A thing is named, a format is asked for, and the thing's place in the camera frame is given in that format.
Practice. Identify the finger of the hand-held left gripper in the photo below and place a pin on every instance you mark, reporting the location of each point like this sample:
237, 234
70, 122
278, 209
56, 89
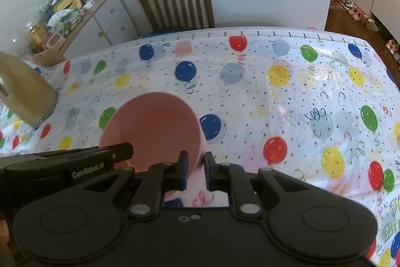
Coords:
120, 151

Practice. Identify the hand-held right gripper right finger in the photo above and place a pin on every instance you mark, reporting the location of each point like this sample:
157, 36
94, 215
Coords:
208, 171

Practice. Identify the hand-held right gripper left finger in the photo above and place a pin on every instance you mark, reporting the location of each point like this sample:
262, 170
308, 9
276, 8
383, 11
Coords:
184, 171

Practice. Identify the pink bowl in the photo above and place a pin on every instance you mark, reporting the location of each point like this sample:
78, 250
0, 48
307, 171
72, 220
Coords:
153, 129

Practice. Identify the yellow jar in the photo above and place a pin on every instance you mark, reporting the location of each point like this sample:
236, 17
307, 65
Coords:
25, 88

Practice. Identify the balloon print tablecloth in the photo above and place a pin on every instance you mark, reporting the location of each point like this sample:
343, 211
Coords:
265, 88

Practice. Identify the cardboard box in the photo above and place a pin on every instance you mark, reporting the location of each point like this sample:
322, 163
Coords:
48, 57

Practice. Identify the pink kitchen timer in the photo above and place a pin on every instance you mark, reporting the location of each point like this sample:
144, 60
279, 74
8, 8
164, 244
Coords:
55, 41

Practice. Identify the white cabinet with wooden top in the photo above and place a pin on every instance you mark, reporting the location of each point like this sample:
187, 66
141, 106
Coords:
109, 20

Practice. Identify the glass jar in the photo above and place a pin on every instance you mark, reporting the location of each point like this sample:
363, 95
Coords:
37, 35

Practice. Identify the green patterned box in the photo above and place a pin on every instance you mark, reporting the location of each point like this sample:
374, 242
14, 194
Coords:
67, 21

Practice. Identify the yellow box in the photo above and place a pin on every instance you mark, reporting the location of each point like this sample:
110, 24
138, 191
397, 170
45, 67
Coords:
67, 2

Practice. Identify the row of shoes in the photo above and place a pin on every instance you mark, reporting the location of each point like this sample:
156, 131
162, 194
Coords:
353, 9

